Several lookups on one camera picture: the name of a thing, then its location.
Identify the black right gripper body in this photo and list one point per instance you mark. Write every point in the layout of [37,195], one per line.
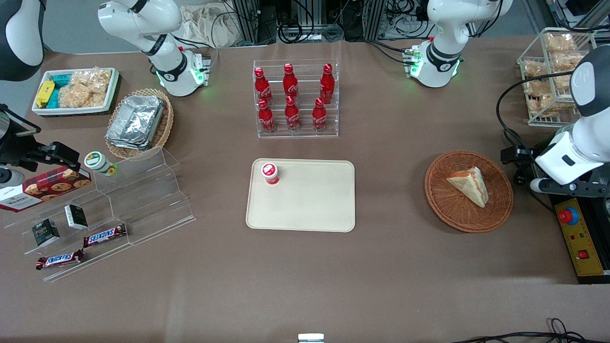
[18,145]

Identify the triangular sandwich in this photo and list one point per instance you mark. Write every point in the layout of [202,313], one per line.
[472,186]

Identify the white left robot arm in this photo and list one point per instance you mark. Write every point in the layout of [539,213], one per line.
[443,28]

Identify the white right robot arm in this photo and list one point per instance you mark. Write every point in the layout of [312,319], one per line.
[159,47]

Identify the oval light wicker basket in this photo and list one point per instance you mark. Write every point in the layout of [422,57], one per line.
[164,128]

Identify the brown round wicker basket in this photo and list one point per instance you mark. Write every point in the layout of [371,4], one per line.
[445,205]

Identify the beige plastic tray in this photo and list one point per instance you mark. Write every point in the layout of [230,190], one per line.
[310,200]

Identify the red emergency stop button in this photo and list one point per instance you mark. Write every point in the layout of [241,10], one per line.
[568,216]

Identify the red cookie box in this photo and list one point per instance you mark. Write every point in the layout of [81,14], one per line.
[43,188]

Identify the white cup with green lid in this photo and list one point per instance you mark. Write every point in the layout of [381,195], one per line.
[97,162]

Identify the white rectangular plastic bin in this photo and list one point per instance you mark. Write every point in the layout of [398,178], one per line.
[43,110]

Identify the yellow snack packet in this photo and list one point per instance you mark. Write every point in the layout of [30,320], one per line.
[45,94]

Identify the yellow and black control box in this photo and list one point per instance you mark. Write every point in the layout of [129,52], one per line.
[588,247]

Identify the clear bag of crackers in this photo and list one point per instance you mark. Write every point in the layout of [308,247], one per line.
[534,69]
[560,42]
[542,105]
[567,61]
[538,88]

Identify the small black box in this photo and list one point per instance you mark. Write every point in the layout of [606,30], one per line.
[45,233]
[76,216]

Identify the teal snack packet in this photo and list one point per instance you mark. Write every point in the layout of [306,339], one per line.
[59,82]

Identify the bagged rice crackers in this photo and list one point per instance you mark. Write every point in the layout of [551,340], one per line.
[88,88]

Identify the stacked aluminium foil trays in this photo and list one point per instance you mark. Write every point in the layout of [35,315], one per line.
[136,121]

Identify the brown chocolate bar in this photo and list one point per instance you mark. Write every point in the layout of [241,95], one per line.
[105,235]
[59,259]

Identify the clear acrylic stepped shelf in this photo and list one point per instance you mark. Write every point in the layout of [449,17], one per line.
[143,205]

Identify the beige cloth bag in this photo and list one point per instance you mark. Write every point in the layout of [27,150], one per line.
[209,26]

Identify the red cola bottle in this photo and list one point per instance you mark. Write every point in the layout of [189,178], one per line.
[292,116]
[262,86]
[266,119]
[327,85]
[319,117]
[290,82]

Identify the red and white cup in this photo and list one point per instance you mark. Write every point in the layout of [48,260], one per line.
[270,173]

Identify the clear acrylic bottle rack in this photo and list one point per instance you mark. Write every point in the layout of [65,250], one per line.
[305,136]

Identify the small white box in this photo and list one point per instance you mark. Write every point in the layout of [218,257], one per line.
[310,338]

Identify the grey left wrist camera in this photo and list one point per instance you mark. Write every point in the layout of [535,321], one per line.
[539,185]

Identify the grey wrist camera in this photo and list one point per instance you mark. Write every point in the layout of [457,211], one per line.
[10,177]
[539,185]

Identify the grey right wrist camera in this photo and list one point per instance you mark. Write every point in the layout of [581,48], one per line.
[10,177]

